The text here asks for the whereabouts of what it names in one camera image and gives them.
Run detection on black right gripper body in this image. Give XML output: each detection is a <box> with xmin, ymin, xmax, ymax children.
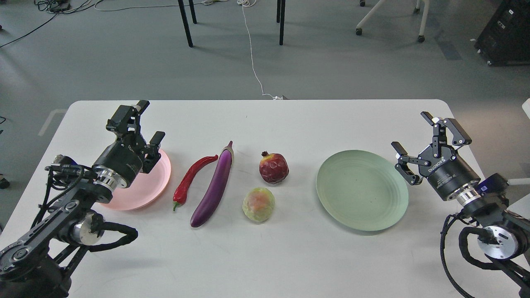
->
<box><xmin>419</xmin><ymin>149</ymin><xmax>480</xmax><ymax>201</ymax></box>

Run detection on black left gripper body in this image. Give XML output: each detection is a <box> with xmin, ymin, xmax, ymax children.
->
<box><xmin>92</xmin><ymin>142</ymin><xmax>151</xmax><ymax>189</ymax></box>

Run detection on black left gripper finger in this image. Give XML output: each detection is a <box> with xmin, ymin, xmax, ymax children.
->
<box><xmin>142</xmin><ymin>131</ymin><xmax>166</xmax><ymax>174</ymax></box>
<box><xmin>106</xmin><ymin>100</ymin><xmax>150</xmax><ymax>147</ymax></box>

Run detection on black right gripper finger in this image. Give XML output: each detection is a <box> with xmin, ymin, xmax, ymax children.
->
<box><xmin>391</xmin><ymin>142</ymin><xmax>431</xmax><ymax>185</ymax></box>
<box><xmin>421</xmin><ymin>111</ymin><xmax>472</xmax><ymax>158</ymax></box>

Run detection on red chili pepper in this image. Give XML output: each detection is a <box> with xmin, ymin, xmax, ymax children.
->
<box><xmin>172</xmin><ymin>154</ymin><xmax>219</xmax><ymax>211</ymax></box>

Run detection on purple eggplant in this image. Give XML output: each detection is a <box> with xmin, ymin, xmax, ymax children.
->
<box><xmin>190</xmin><ymin>141</ymin><xmax>234</xmax><ymax>228</ymax></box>

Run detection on green pink peach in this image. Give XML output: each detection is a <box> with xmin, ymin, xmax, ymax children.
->
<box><xmin>242</xmin><ymin>187</ymin><xmax>276</xmax><ymax>223</ymax></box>

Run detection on red pomegranate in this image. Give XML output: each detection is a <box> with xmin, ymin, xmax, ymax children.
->
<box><xmin>259</xmin><ymin>151</ymin><xmax>289</xmax><ymax>184</ymax></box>

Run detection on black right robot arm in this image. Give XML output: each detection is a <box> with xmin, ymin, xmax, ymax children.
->
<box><xmin>392</xmin><ymin>111</ymin><xmax>530</xmax><ymax>298</ymax></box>

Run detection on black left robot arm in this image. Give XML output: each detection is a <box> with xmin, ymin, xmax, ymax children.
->
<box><xmin>0</xmin><ymin>100</ymin><xmax>165</xmax><ymax>298</ymax></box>

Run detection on pink plate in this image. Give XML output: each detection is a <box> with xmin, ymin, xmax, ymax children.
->
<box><xmin>99</xmin><ymin>150</ymin><xmax>171</xmax><ymax>211</ymax></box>

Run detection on green plate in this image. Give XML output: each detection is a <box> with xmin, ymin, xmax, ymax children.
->
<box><xmin>316</xmin><ymin>150</ymin><xmax>409</xmax><ymax>232</ymax></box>

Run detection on black equipment case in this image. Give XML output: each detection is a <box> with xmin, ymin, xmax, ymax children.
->
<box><xmin>475</xmin><ymin>0</ymin><xmax>530</xmax><ymax>66</ymax></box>

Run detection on white office chair base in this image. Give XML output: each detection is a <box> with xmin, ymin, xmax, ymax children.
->
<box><xmin>355</xmin><ymin>0</ymin><xmax>430</xmax><ymax>43</ymax></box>

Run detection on black table legs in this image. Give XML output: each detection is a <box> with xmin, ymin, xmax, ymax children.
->
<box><xmin>178</xmin><ymin>0</ymin><xmax>286</xmax><ymax>48</ymax></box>

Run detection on black cables on floor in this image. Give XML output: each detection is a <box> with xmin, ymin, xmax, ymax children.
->
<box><xmin>0</xmin><ymin>0</ymin><xmax>104</xmax><ymax>48</ymax></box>

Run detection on white cable on floor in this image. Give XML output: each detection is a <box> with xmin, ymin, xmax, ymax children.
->
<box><xmin>237</xmin><ymin>0</ymin><xmax>283</xmax><ymax>101</ymax></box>

